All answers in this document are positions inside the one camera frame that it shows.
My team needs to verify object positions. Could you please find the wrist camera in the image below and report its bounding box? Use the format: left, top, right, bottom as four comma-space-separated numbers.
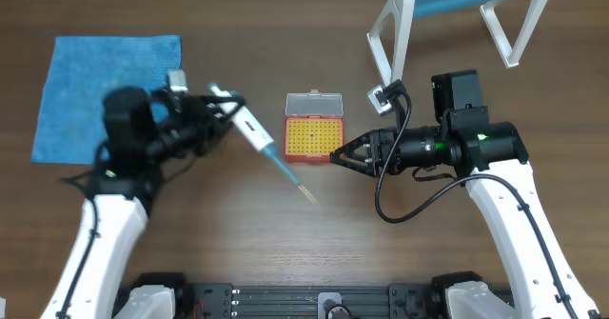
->
167, 70, 189, 94
365, 85, 389, 116

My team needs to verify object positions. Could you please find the red and yellow tip box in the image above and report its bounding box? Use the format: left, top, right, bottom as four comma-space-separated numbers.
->
284, 89, 345, 164

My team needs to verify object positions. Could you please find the mounting rail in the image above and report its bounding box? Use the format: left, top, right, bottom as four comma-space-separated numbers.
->
113, 283, 516, 319

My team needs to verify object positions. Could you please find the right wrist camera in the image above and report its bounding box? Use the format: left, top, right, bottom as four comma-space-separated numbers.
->
365, 85, 389, 116

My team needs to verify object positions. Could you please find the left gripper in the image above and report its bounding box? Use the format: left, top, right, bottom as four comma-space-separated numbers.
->
178, 92, 247, 157

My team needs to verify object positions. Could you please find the blue cloth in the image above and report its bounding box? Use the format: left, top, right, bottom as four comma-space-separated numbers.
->
30, 34, 184, 166

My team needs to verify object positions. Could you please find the white pipette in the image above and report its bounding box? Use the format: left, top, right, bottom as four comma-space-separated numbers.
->
206, 82, 321, 206

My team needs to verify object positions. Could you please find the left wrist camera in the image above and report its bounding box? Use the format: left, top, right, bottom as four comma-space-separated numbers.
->
167, 70, 189, 94

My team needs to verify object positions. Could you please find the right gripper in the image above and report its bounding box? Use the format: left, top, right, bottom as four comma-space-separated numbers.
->
328, 128, 400, 177

